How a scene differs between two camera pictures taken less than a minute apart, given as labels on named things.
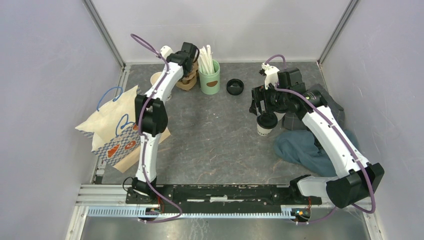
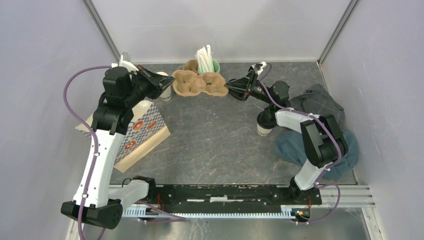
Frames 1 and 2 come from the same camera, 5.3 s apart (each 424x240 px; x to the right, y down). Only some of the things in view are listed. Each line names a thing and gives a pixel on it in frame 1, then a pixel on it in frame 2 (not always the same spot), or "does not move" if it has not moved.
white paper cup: (262, 131) does not move
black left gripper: (183, 76) -> (158, 83)
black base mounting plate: (225, 196) does not move
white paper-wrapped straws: (205, 61) does not move
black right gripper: (270, 108) -> (237, 88)
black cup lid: (267, 121) does not move
